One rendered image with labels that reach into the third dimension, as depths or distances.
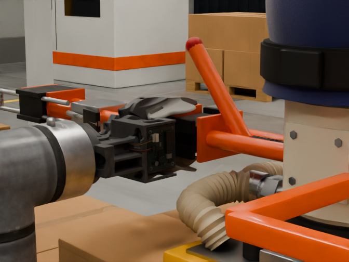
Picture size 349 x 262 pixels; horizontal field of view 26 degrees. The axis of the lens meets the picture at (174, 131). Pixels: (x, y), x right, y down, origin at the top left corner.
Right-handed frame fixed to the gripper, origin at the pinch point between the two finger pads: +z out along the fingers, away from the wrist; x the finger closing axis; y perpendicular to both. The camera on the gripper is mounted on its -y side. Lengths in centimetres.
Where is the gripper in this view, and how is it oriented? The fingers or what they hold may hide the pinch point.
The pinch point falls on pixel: (186, 130)
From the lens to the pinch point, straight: 103.7
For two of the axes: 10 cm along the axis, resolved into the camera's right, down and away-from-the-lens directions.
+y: 6.8, 1.3, -7.2
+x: -0.2, -9.8, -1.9
